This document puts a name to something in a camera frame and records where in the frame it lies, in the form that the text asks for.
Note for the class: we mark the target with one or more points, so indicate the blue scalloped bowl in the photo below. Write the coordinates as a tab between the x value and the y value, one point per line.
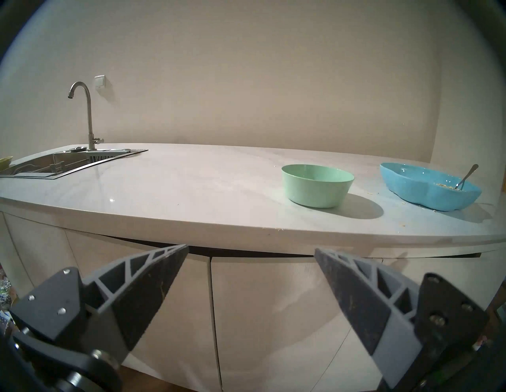
423	193

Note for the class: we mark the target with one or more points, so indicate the white counter cabinet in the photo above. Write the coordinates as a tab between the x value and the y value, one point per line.
257	316

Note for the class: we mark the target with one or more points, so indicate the yellow dish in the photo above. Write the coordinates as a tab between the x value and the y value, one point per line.
4	162

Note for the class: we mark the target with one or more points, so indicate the grey sink drain board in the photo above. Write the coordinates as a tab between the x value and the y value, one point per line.
106	155

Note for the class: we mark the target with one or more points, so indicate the round sink knob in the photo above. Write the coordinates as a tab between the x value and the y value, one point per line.
79	149

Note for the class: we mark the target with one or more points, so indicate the metal spoon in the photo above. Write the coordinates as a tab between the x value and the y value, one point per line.
468	174

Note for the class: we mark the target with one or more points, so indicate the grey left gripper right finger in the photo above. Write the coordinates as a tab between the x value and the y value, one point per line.
367	304

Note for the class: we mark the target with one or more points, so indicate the mint green bowl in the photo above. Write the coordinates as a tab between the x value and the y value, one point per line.
316	189

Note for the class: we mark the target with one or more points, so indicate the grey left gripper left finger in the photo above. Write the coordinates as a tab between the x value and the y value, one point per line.
134	300

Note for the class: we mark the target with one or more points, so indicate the large cereal heap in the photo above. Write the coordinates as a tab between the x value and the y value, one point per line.
446	185

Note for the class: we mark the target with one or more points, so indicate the stainless steel sink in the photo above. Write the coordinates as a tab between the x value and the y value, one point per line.
51	164

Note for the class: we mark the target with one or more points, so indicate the steel gooseneck faucet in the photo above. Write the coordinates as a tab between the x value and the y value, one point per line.
90	118

